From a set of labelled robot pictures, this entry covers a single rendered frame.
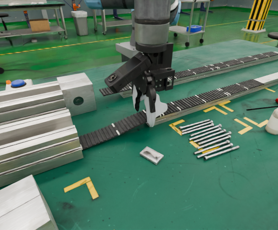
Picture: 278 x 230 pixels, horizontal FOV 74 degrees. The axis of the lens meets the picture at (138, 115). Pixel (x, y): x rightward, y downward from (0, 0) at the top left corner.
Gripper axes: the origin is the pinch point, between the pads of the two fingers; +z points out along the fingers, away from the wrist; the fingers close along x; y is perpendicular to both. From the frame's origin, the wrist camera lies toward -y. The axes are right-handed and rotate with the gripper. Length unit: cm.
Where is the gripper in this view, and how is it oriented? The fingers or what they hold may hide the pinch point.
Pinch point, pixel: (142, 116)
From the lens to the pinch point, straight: 53.0
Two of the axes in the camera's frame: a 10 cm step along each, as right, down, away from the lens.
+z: 0.0, 8.2, 5.8
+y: 8.9, -2.7, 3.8
